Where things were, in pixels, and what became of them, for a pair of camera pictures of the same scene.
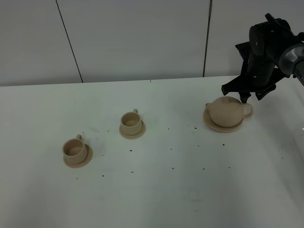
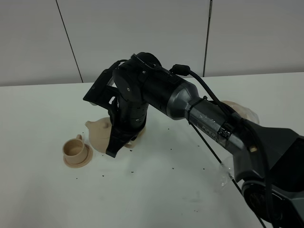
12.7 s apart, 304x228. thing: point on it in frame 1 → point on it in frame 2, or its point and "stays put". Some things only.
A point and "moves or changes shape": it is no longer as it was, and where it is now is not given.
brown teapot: (228, 111) moves or changes shape
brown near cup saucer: (88, 158) stays put
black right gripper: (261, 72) → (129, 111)
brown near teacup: (73, 150) stays put
